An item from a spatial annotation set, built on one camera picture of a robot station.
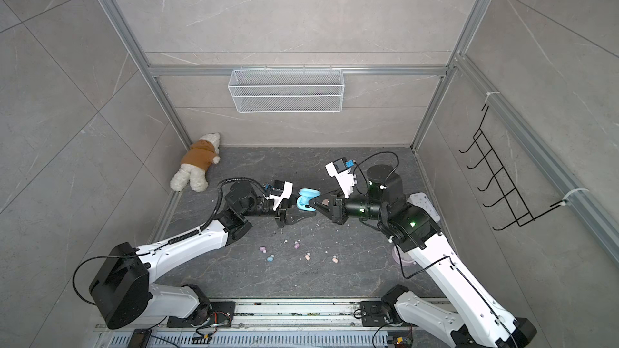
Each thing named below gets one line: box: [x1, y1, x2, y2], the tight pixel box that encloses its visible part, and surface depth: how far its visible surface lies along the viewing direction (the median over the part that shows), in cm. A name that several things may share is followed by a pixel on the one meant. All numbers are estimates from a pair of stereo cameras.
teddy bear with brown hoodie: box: [169, 132, 221, 193], surface depth 107 cm
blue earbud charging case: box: [296, 188, 321, 212], surface depth 62 cm
